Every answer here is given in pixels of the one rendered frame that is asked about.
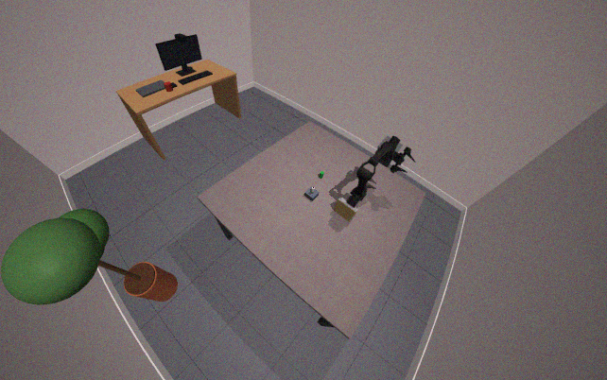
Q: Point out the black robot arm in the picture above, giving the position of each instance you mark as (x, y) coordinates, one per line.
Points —
(364, 175)

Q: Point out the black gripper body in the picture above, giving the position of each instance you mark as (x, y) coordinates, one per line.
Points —
(394, 166)

